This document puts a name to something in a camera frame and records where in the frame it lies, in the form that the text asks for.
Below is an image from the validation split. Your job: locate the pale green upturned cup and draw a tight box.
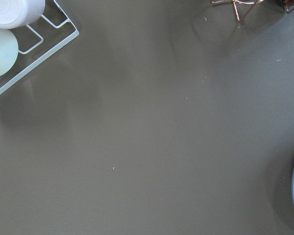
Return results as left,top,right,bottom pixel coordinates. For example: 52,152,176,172
0,29,19,76

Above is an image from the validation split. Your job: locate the white upturned cup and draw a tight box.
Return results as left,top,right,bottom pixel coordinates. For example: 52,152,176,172
0,0,46,29

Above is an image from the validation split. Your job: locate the copper wire bottle rack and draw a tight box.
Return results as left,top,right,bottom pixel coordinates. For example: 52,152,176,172
210,0,294,22

